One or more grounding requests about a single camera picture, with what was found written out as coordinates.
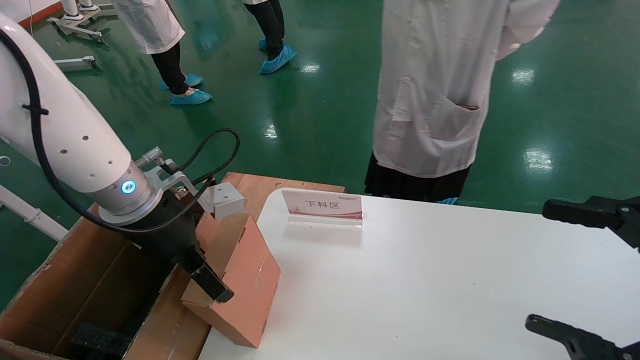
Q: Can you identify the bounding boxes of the small cardboard box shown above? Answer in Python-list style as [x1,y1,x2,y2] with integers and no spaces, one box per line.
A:
[181,212,282,349]

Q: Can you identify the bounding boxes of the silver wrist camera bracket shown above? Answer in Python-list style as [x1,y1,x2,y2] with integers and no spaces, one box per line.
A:
[135,146,201,201]

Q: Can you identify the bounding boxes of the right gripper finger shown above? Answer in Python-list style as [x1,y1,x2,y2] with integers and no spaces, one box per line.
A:
[542,195,640,249]
[525,314,640,360]

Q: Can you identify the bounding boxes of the white metal stand base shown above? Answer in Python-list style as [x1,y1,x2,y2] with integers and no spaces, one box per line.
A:
[47,0,108,45]

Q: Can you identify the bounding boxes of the black foam block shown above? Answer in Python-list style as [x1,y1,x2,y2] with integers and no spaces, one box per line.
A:
[70,322,132,358]

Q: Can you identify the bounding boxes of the large open cardboard box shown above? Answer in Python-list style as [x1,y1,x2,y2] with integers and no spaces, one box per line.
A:
[0,202,221,360]

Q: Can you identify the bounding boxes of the person lab coat black skirt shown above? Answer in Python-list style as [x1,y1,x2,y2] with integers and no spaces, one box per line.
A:
[364,0,561,206]

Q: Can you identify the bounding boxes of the acrylic table sign red print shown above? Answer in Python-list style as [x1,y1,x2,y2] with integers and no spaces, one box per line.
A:
[281,188,364,229]

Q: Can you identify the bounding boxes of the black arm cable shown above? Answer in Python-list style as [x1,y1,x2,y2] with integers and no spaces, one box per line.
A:
[0,27,242,236]

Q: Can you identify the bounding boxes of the person black trousers blue covers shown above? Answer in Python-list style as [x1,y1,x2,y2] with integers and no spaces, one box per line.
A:
[243,0,298,76]

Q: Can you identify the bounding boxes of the person lab coat black trousers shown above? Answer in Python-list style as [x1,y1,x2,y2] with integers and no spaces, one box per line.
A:
[112,0,214,106]

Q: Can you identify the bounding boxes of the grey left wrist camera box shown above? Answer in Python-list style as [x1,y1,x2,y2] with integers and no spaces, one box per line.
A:
[197,181,246,220]

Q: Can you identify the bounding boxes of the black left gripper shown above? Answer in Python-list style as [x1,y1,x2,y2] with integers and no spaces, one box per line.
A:
[122,190,235,304]

